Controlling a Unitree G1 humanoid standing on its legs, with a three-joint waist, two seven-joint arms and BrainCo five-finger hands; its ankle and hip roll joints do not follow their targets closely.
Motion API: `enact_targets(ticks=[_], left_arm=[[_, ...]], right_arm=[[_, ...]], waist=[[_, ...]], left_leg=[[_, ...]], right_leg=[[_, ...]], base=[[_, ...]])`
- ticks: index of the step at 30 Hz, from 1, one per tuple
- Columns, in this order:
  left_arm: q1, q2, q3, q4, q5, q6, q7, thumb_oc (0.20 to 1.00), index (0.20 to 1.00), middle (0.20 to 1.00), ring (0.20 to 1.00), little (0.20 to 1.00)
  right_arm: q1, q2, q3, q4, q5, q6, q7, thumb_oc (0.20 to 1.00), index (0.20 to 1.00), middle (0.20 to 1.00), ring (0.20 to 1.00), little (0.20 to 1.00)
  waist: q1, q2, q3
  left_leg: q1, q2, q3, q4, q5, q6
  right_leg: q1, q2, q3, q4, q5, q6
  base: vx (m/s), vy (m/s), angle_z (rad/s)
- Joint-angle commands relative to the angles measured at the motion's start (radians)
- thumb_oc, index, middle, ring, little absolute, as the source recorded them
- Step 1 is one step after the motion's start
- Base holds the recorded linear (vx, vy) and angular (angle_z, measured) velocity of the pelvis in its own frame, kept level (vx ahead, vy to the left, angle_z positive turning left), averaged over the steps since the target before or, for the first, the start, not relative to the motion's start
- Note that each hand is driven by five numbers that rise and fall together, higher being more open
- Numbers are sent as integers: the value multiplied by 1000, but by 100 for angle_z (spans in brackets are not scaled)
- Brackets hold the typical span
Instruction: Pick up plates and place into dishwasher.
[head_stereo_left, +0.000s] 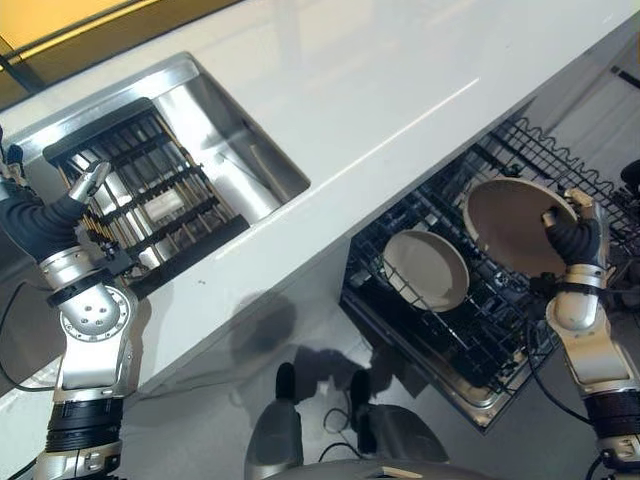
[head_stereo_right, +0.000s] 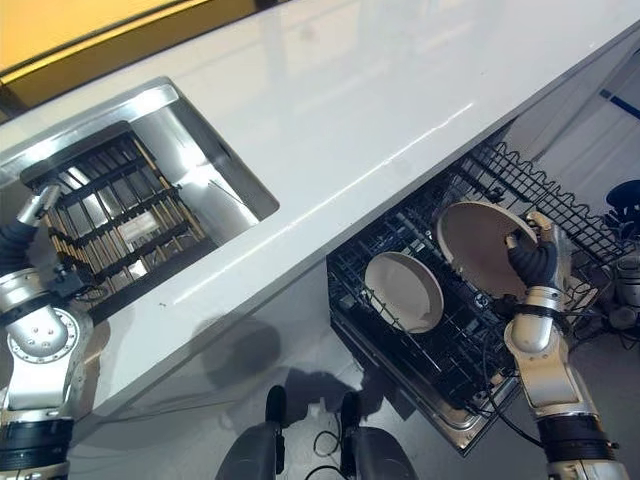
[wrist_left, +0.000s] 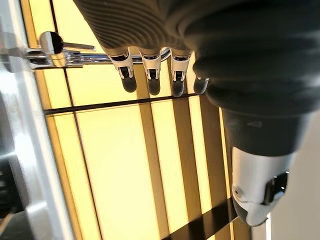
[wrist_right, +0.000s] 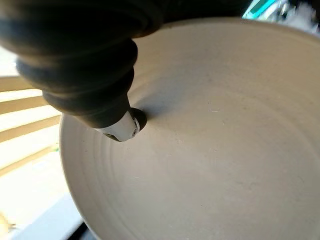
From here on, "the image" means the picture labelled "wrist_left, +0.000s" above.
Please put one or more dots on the chrome kitchen faucet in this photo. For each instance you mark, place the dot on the chrome kitchen faucet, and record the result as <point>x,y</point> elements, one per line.
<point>51,45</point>

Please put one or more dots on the stainless steel sink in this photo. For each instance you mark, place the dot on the stainless steel sink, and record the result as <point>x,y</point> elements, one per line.
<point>12,180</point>

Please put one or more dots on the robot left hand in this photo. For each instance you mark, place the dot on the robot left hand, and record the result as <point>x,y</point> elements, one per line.
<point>240,50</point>

